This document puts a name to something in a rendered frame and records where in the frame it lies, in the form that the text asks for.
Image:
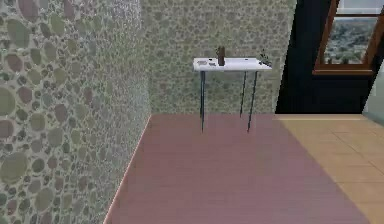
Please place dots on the brown vase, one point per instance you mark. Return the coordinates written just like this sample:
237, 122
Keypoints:
221, 56

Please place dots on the white table with black legs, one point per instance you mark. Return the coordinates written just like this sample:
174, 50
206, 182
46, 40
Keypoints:
233, 65

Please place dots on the wooden framed window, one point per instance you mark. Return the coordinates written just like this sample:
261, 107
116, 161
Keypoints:
350, 40

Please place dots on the dark small plant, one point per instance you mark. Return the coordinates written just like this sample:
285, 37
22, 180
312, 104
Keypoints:
265, 59

